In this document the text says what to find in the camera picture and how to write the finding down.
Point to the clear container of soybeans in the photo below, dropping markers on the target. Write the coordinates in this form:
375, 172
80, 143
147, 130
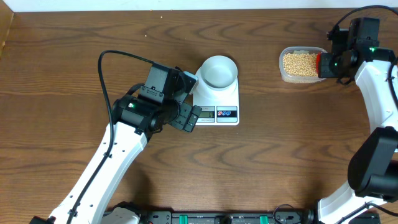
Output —
298, 64

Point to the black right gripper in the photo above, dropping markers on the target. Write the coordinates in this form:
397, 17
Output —
324, 70

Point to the light grey round bowl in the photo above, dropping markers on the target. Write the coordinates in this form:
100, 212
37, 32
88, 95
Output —
219, 72

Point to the red plastic measuring scoop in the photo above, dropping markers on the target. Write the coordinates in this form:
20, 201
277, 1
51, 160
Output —
317, 62

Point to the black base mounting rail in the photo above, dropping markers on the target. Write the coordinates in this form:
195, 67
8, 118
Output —
217, 217

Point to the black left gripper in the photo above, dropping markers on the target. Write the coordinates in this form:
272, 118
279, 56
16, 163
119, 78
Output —
186, 116

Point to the white digital kitchen scale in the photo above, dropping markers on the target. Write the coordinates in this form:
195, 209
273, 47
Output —
220, 107

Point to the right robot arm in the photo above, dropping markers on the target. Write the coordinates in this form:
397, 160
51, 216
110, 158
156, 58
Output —
372, 173

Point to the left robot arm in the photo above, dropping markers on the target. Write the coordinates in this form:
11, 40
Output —
140, 113

